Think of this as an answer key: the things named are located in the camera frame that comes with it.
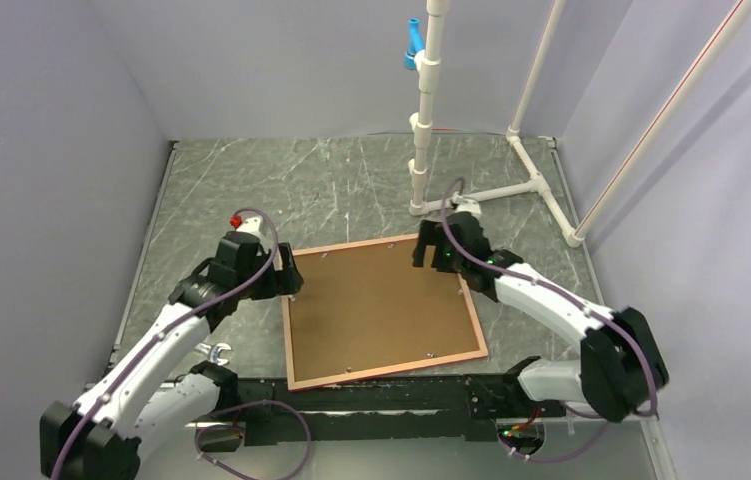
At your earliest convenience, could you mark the brown cardboard backing board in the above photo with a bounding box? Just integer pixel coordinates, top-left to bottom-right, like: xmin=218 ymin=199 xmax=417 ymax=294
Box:
xmin=287 ymin=239 xmax=482 ymax=384

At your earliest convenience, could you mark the red wooden picture frame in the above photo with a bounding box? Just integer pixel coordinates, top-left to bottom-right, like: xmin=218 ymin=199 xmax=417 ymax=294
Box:
xmin=280 ymin=233 xmax=490 ymax=393

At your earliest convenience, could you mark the white PVC pipe stand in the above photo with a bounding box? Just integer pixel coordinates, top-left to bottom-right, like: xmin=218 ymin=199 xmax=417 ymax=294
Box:
xmin=406 ymin=0 xmax=751 ymax=250

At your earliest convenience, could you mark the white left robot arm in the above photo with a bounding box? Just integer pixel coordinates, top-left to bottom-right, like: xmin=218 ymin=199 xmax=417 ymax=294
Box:
xmin=39 ymin=229 xmax=303 ymax=479

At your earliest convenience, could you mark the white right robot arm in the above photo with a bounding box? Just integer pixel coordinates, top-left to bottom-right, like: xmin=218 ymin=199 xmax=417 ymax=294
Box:
xmin=412 ymin=212 xmax=669 ymax=423

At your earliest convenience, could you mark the silver open-end wrench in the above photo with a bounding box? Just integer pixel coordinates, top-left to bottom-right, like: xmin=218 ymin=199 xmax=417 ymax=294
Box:
xmin=194 ymin=342 xmax=232 ymax=366

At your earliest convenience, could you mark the blue pipe fitting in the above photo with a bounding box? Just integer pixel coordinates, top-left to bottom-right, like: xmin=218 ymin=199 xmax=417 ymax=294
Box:
xmin=404 ymin=18 xmax=425 ymax=71

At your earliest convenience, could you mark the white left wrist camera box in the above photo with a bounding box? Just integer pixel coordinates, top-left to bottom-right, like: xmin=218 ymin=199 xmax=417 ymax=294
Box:
xmin=229 ymin=214 xmax=269 ymax=242

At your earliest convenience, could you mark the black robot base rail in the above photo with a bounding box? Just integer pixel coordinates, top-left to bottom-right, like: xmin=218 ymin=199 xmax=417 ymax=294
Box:
xmin=104 ymin=357 xmax=631 ymax=455

